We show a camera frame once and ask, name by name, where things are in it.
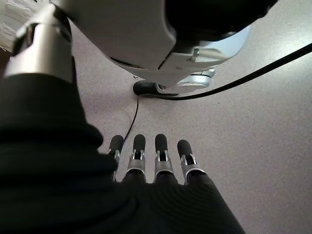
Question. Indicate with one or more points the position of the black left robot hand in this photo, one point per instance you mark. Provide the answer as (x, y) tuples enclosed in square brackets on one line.
[(53, 175)]

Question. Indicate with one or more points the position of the silver left robot leg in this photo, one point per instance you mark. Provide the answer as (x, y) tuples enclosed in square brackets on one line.
[(126, 31)]

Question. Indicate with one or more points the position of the white fringed cushion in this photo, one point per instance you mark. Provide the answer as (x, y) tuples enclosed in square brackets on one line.
[(9, 26)]

